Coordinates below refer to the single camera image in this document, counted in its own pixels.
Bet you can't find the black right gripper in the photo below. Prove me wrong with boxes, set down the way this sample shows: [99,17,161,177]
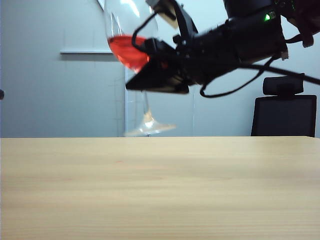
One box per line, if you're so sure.
[125,21,239,95]

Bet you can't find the clear stemmed wine glass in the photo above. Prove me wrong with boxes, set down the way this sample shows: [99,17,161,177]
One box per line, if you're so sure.
[103,0,177,138]

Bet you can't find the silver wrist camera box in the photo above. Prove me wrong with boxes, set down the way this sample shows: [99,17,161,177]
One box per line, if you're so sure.
[145,0,179,29]

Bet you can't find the thick black cable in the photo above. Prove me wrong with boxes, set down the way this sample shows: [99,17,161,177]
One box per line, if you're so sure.
[237,62,320,86]

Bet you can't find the red liquid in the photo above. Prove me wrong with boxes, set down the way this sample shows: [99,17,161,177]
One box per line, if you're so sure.
[106,34,151,73]

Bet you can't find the thin black camera cable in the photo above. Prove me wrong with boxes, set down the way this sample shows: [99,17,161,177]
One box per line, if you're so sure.
[131,11,159,51]

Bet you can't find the white horizontal wall rail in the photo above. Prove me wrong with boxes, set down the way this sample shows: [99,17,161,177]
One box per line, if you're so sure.
[59,49,114,56]

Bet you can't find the looping black cable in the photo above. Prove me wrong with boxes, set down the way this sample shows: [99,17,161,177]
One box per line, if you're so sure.
[199,56,277,99]

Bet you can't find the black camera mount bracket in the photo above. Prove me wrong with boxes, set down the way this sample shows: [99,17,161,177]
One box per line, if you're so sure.
[171,0,200,44]

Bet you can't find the white vertical post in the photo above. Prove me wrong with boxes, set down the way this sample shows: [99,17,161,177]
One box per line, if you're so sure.
[124,67,130,138]

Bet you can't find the black office chair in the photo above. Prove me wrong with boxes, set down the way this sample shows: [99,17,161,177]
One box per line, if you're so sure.
[250,76,318,138]

